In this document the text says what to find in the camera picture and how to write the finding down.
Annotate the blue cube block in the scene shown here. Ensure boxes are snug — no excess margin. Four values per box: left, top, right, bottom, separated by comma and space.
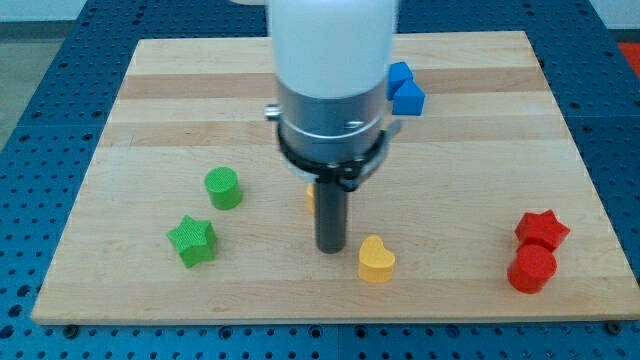
386, 61, 413, 101

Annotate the green cylinder block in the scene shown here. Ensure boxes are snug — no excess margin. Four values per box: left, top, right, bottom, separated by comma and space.
204, 167, 243, 210

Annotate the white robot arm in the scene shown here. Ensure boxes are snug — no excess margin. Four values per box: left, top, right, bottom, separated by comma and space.
265, 0, 401, 254

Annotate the red star block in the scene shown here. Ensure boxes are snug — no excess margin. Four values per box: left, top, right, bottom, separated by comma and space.
514, 209, 571, 252

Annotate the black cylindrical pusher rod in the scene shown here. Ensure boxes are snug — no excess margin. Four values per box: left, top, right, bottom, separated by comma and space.
314, 183, 348, 254

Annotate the green star block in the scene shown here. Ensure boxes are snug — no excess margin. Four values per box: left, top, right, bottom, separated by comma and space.
166, 215, 217, 268

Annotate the blue triangular block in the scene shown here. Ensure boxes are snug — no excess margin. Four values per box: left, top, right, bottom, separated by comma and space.
392, 79, 427, 116

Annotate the wooden board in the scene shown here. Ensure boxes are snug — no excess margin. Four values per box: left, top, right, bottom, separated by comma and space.
31, 31, 639, 325

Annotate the yellow block behind rod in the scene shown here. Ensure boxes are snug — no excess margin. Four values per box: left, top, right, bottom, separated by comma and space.
306, 184, 315, 214

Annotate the yellow heart block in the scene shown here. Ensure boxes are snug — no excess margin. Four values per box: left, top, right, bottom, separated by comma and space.
358, 235, 396, 283

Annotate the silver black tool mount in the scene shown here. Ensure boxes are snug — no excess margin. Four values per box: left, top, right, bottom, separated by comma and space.
265, 80, 402, 192

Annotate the red cylinder block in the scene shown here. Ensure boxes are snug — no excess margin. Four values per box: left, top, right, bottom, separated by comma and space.
507, 244, 557, 294

